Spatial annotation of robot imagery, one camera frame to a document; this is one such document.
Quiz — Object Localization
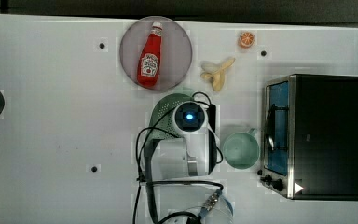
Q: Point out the peeled toy banana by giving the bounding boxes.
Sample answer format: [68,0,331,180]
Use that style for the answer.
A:
[200,58,235,91]

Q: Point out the green plastic cup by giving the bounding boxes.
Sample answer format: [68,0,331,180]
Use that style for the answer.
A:
[222,128,260,170]

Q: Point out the green plastic strainer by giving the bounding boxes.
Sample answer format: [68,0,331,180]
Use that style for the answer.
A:
[146,93,192,144]

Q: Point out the grey round plate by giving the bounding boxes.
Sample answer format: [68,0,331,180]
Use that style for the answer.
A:
[119,16,193,91]

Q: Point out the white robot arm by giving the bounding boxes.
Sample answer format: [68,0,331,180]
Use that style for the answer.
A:
[144,100,224,224]

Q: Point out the red ketchup bottle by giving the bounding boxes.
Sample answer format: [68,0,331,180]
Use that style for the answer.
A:
[137,21,163,89]

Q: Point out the black toaster oven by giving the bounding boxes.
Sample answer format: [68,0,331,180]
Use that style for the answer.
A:
[257,74,358,201]

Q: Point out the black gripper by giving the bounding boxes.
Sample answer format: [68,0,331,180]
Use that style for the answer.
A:
[207,105,217,173]

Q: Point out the toy orange half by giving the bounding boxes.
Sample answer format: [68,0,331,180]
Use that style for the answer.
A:
[238,32,255,49]

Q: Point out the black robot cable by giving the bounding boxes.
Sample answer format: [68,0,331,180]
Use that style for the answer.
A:
[131,91,226,224]

